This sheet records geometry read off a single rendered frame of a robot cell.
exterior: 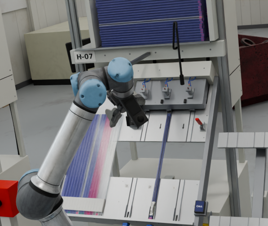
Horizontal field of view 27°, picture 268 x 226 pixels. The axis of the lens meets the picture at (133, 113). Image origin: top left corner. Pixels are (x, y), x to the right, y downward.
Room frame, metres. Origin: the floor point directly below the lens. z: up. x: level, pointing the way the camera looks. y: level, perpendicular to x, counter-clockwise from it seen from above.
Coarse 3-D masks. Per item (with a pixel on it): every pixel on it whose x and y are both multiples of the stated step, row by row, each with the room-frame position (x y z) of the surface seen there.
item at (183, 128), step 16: (208, 96) 2.47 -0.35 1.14; (144, 112) 2.54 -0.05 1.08; (160, 112) 2.51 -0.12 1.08; (176, 112) 2.48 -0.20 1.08; (192, 112) 2.45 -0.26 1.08; (208, 112) 2.41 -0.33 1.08; (128, 128) 2.51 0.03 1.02; (144, 128) 2.48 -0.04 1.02; (160, 128) 2.45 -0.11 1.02; (176, 128) 2.42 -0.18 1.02; (192, 128) 2.38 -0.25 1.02
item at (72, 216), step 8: (72, 216) 2.28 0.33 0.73; (80, 216) 2.26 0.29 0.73; (88, 216) 2.25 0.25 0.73; (96, 216) 2.24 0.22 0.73; (104, 216) 2.22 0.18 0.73; (120, 224) 2.24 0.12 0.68; (136, 224) 2.19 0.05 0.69; (144, 224) 2.17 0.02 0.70; (160, 224) 2.13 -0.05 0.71; (168, 224) 2.11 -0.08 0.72; (176, 224) 2.09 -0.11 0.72; (184, 224) 2.07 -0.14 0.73; (192, 224) 2.05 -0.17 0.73
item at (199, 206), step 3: (198, 201) 2.09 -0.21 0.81; (201, 201) 2.08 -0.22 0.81; (198, 204) 2.08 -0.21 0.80; (201, 204) 2.08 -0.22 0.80; (195, 207) 2.08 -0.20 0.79; (198, 207) 2.07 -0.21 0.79; (201, 207) 2.07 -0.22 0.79; (195, 210) 2.07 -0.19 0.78; (198, 210) 2.06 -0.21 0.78; (201, 210) 2.06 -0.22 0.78
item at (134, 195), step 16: (64, 176) 2.46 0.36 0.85; (112, 192) 2.31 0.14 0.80; (128, 192) 2.28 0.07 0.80; (144, 192) 2.25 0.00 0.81; (160, 192) 2.23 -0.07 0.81; (176, 192) 2.20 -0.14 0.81; (192, 192) 2.17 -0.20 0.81; (112, 208) 2.26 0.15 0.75; (128, 208) 2.23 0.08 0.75; (144, 208) 2.20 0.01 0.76; (160, 208) 2.18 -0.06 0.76; (176, 208) 2.15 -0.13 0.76; (192, 208) 2.12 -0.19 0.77
